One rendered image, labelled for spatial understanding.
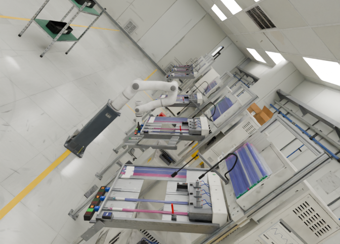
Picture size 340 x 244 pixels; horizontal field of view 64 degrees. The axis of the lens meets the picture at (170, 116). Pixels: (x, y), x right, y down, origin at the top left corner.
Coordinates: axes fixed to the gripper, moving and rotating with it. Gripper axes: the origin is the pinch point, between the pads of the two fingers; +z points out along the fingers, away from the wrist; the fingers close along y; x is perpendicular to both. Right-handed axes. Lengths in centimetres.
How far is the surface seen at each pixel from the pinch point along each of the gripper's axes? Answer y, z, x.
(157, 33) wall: -871, -120, -81
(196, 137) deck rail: 10, 5, 64
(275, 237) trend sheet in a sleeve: 155, 8, 105
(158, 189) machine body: 10, 70, 23
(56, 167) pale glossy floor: 50, 27, -75
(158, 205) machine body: 10, 92, 23
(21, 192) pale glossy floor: 101, 23, -78
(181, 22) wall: -871, -164, 20
